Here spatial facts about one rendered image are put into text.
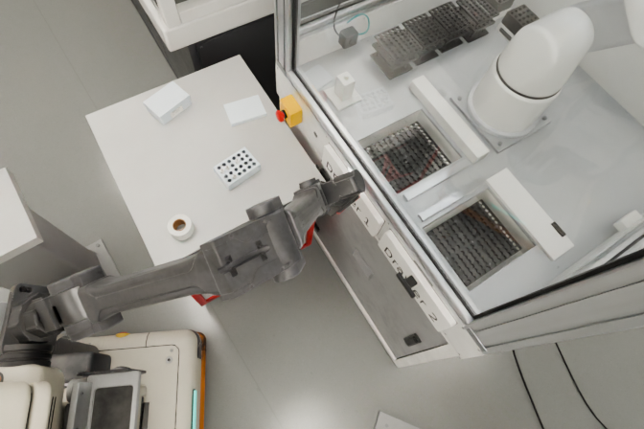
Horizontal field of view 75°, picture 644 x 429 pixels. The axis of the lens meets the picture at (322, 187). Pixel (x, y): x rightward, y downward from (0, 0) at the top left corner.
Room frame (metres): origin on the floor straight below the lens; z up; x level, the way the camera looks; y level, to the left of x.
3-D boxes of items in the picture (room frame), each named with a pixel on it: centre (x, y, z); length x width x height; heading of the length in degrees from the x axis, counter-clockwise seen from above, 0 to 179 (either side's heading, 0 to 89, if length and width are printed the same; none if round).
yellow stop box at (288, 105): (0.80, 0.14, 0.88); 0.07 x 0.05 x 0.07; 41
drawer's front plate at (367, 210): (0.56, -0.09, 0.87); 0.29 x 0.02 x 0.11; 41
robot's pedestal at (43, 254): (0.29, 1.00, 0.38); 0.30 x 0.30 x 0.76; 44
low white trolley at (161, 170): (0.67, 0.41, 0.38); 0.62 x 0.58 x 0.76; 41
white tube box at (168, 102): (0.81, 0.57, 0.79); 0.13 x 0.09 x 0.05; 147
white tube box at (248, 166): (0.61, 0.28, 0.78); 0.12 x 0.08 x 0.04; 139
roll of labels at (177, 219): (0.38, 0.40, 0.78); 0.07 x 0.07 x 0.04
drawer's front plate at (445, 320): (0.32, -0.29, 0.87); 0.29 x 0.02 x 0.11; 41
